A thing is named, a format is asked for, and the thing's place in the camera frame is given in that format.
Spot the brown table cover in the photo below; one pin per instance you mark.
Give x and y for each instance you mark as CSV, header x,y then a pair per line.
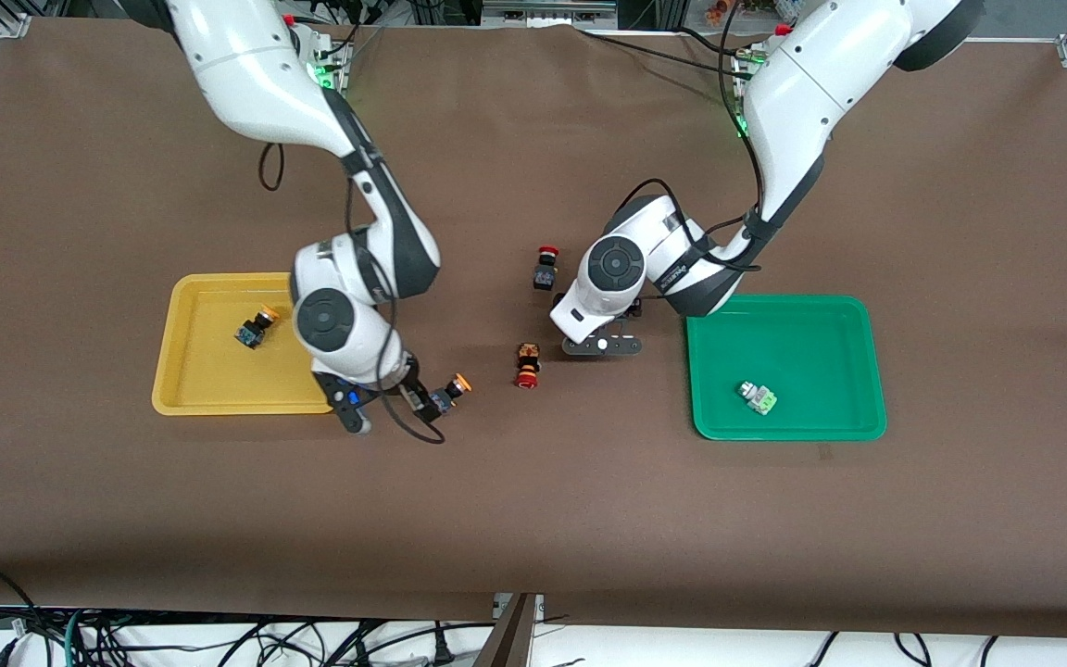
x,y
533,519

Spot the red button with black body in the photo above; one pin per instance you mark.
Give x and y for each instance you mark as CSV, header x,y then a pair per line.
x,y
546,269

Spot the red button with orange body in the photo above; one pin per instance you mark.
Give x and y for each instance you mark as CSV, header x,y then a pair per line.
x,y
527,364

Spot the green plastic tray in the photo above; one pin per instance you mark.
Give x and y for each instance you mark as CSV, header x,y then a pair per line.
x,y
802,352

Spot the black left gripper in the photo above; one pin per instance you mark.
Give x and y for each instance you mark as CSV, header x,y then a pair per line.
x,y
633,309

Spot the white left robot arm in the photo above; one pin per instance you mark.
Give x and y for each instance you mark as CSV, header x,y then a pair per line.
x,y
802,93

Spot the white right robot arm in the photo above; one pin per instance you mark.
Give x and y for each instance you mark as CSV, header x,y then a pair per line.
x,y
256,74

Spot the brown table leg post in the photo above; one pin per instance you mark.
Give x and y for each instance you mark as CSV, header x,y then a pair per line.
x,y
508,635

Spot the yellow push button switch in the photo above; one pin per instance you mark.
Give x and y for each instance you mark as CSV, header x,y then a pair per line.
x,y
452,389
256,328

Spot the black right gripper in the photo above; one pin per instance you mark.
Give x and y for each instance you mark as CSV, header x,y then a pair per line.
x,y
407,383

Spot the green push button switch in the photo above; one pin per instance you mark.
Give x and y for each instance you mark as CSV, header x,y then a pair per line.
x,y
759,397

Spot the yellow plastic tray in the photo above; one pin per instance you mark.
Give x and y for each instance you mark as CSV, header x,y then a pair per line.
x,y
219,371

